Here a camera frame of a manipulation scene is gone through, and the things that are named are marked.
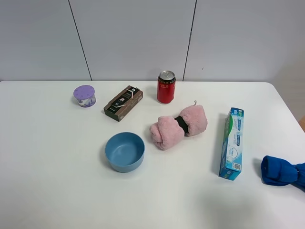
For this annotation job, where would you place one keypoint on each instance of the pink towel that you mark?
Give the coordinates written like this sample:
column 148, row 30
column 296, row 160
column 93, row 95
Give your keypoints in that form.
column 169, row 131

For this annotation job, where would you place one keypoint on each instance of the red soda can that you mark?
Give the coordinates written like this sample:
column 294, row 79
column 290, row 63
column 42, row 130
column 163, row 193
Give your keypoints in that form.
column 166, row 87

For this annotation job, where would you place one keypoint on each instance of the brown rectangular cardboard box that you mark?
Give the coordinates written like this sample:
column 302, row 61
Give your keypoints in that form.
column 123, row 103

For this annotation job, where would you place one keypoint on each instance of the blue plastic bowl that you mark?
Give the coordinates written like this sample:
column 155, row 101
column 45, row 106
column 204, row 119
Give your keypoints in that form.
column 125, row 152

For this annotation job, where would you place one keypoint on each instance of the purple lidded round container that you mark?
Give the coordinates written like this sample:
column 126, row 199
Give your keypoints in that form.
column 85, row 95

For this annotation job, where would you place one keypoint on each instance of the blue white toothpaste box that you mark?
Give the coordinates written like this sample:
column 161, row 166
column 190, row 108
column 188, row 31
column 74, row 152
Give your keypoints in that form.
column 232, row 147

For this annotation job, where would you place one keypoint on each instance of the blue rolled towel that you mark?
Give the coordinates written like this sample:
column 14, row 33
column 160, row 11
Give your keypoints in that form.
column 279, row 172

